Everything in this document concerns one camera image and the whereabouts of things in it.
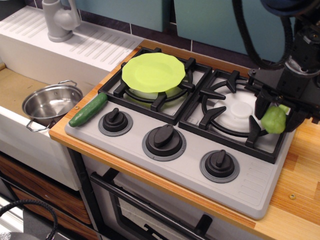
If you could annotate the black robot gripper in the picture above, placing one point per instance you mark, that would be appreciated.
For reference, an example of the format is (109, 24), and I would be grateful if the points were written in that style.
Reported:
(298, 91)

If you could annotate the light green toy cauliflower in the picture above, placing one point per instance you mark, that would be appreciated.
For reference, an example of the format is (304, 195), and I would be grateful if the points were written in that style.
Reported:
(274, 119)

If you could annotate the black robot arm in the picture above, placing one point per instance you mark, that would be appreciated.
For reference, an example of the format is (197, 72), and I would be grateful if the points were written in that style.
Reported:
(301, 24)

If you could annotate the lime green plastic plate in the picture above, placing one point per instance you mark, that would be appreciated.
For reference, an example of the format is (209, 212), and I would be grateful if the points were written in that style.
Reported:
(153, 72)

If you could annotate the dark green toy pickle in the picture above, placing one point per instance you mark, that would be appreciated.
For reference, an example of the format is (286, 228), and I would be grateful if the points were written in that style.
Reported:
(89, 110)

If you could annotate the stainless steel pot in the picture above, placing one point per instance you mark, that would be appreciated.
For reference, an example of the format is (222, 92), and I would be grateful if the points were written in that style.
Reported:
(46, 106)

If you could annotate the white toy sink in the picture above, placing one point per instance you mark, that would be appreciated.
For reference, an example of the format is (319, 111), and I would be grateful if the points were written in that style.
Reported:
(29, 60)

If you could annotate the white right burner cap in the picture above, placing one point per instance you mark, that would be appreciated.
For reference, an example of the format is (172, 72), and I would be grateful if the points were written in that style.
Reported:
(239, 107)

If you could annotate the white burner cap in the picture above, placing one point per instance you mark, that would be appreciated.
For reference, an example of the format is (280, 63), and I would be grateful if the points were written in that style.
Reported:
(171, 94)
(239, 107)

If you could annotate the black right burner grate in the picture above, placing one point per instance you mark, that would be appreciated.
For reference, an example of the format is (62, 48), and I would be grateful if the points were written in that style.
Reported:
(199, 119)

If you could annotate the black burner grate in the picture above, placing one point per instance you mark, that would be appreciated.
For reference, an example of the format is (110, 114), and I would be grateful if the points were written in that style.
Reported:
(169, 112)
(199, 119)

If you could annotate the grey toy stove top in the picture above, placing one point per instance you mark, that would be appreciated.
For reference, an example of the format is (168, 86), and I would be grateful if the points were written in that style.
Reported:
(250, 193)

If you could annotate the black right stove knob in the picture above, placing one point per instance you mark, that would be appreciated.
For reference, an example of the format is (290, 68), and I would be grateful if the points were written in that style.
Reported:
(219, 166)

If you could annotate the black stove knob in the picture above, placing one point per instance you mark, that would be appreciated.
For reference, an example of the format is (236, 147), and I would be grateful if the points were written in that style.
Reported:
(219, 166)
(164, 143)
(115, 123)

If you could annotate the black middle stove knob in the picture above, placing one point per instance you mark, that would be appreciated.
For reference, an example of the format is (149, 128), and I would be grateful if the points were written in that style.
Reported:
(164, 143)

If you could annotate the black left burner grate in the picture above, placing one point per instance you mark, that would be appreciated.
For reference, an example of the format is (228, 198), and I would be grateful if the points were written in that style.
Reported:
(169, 112)

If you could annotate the white left burner cap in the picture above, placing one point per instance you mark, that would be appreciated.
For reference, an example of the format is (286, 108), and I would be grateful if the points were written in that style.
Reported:
(171, 94)

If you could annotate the black left stove knob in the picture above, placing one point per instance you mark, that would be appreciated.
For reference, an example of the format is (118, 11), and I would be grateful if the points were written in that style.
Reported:
(115, 123)

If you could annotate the wooden drawer front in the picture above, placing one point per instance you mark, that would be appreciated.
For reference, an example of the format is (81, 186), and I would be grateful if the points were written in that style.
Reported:
(23, 182)

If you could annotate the grey toy faucet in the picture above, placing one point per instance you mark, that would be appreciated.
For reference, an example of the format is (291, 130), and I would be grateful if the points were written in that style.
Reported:
(60, 22)

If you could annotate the black oven door handle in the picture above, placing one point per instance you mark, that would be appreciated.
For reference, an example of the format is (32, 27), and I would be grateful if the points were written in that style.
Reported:
(193, 234)

